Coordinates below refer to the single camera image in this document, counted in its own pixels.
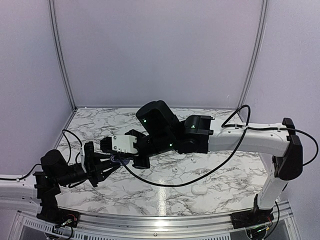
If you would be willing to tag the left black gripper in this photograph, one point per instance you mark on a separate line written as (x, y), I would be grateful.
(100, 166)

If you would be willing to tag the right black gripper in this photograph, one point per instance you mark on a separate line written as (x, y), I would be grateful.
(143, 164)

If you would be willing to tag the blue earbud charging case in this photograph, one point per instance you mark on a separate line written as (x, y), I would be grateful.
(116, 158)

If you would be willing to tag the white earbud charging case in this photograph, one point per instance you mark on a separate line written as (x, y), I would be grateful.
(199, 189)

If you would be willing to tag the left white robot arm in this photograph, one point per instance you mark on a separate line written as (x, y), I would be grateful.
(22, 188)

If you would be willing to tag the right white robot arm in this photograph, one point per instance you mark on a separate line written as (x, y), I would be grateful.
(216, 182)

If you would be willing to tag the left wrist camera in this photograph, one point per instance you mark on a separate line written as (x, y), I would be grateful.
(87, 156)

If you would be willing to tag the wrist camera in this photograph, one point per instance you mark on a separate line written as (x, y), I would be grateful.
(87, 156)
(119, 143)

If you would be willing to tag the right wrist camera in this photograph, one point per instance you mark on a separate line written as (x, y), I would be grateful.
(119, 143)

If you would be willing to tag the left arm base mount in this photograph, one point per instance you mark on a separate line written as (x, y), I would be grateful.
(64, 222)

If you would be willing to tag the aluminium front rail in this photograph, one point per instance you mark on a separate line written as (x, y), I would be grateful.
(100, 226)

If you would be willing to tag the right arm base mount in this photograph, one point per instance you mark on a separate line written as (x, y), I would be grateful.
(252, 218)

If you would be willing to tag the left aluminium corner post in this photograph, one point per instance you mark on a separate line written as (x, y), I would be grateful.
(59, 54)

